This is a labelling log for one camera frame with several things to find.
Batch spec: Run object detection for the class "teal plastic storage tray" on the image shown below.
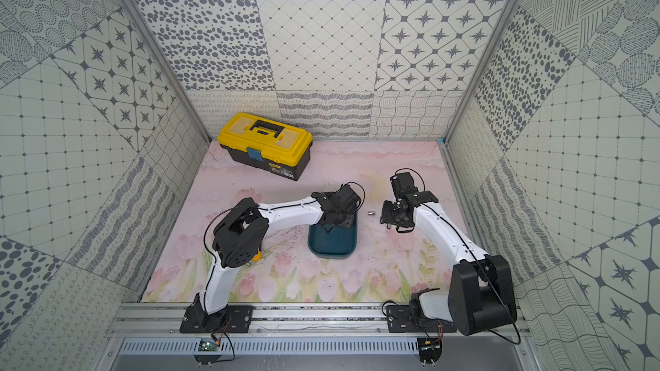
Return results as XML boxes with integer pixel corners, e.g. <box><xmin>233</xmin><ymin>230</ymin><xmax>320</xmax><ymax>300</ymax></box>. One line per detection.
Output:
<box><xmin>308</xmin><ymin>215</ymin><xmax>358</xmax><ymax>259</ymax></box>

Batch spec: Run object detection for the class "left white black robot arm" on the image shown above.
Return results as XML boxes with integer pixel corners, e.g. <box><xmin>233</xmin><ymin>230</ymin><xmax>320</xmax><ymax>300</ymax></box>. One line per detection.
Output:
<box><xmin>187</xmin><ymin>183</ymin><xmax>364</xmax><ymax>322</ymax></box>

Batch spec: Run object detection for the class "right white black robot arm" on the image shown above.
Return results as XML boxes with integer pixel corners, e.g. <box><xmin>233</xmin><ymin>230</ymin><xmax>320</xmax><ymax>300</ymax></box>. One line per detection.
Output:
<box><xmin>380</xmin><ymin>168</ymin><xmax>517</xmax><ymax>336</ymax></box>

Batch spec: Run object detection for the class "yellow black toolbox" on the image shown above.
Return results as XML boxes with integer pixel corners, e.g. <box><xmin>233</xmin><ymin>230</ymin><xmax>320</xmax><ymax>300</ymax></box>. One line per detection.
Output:
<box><xmin>218</xmin><ymin>113</ymin><xmax>313</xmax><ymax>181</ymax></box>

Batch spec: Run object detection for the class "right black circuit board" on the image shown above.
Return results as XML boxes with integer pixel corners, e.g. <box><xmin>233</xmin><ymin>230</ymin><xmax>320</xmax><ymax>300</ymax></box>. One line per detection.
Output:
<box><xmin>417</xmin><ymin>338</ymin><xmax>443</xmax><ymax>366</ymax></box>

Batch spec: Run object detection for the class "left green circuit board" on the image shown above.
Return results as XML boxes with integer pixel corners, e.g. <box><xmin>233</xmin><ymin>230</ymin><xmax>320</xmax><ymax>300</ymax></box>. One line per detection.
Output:
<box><xmin>194</xmin><ymin>339</ymin><xmax>222</xmax><ymax>365</ymax></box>

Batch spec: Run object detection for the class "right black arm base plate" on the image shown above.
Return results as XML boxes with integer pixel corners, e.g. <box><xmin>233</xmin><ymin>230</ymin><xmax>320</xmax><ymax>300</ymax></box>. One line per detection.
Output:
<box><xmin>381</xmin><ymin>303</ymin><xmax>457</xmax><ymax>335</ymax></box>

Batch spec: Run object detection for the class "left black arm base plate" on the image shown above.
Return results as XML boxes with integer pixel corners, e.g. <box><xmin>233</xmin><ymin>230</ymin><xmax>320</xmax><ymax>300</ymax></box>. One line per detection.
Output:
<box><xmin>179</xmin><ymin>294</ymin><xmax>254</xmax><ymax>334</ymax></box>

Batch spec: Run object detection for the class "aluminium mounting rail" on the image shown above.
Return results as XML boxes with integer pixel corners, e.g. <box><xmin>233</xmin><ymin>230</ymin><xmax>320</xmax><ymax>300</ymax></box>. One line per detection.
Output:
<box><xmin>105</xmin><ymin>301</ymin><xmax>532</xmax><ymax>338</ymax></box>

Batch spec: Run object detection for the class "white slotted cable duct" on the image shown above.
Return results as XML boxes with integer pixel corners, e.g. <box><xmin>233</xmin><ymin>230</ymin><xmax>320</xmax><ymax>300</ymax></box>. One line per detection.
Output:
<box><xmin>120</xmin><ymin>336</ymin><xmax>418</xmax><ymax>357</ymax></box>

